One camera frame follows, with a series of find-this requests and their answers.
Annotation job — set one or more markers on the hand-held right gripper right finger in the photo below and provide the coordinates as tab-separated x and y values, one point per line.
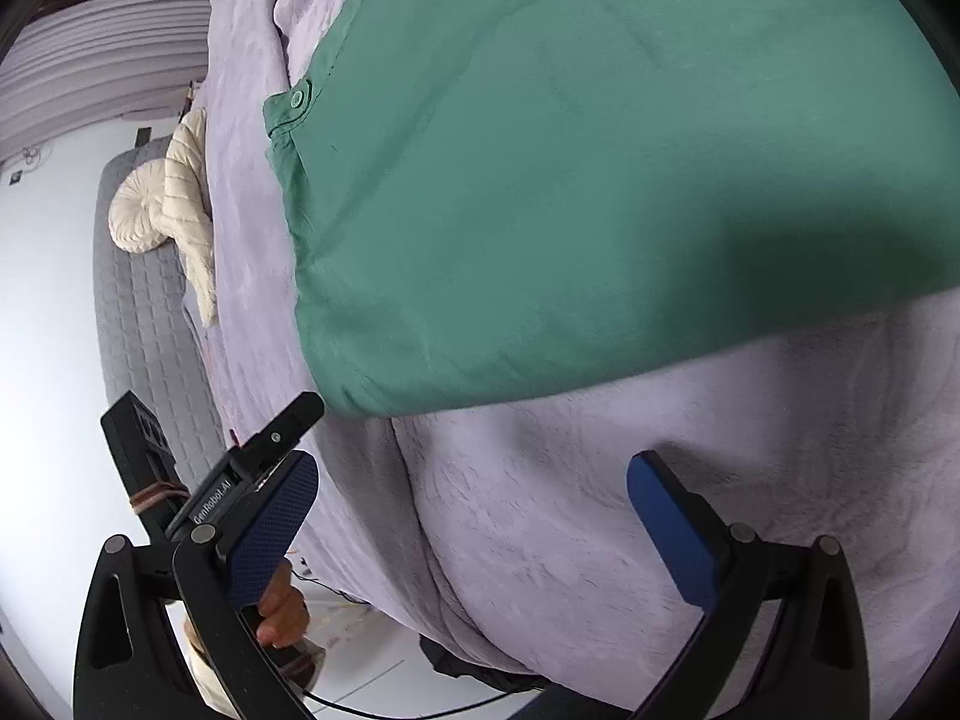
671	532

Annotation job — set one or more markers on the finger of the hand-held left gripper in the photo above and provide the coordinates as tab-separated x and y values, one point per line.
289	420

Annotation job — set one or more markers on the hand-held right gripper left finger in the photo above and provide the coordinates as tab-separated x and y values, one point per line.
271	532

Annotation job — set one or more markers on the green button shirt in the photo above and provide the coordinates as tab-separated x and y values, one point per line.
600	165

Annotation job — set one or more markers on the person's left hand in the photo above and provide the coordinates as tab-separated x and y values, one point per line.
285	611

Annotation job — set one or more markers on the purple plush blanket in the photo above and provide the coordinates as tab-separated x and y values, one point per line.
600	540

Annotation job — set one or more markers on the grey quilted mattress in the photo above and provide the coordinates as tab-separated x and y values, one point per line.
142	315

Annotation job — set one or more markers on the dark cloth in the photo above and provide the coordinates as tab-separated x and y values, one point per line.
465	664

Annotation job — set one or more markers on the cream knitted twisted pillow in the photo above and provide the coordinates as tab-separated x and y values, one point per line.
191	202

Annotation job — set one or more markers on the cream round pleated pillow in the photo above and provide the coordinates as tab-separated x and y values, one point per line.
139	210

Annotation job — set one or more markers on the pale pleated curtain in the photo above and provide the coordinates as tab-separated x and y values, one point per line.
97	67

